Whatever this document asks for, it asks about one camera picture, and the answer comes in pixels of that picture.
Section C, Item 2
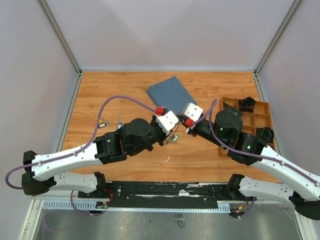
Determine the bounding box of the green key tag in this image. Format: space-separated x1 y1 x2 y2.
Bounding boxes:
174 134 180 142

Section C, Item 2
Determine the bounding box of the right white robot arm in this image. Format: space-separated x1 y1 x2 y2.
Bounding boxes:
181 107 320 221

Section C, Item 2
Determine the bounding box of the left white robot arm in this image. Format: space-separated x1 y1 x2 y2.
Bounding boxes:
21 111 179 198

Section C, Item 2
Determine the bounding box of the folded blue cloth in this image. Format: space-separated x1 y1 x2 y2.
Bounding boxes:
146 76 197 115

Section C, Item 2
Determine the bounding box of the wooden compartment tray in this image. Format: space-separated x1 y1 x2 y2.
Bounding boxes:
218 96 275 158

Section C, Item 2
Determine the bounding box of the dark green rolled tie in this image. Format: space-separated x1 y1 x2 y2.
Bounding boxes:
256 126 275 143

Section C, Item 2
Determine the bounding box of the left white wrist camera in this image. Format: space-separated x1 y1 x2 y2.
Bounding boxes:
155 111 179 136

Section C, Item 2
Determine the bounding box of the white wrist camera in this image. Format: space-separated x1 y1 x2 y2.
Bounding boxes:
155 111 179 136
182 102 204 122

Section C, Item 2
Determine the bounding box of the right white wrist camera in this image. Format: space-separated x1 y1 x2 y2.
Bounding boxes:
182 102 204 122

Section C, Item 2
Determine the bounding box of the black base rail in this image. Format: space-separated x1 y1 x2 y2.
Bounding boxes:
75 181 253 210

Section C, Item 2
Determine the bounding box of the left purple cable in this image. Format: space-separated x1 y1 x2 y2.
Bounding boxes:
5 96 166 190

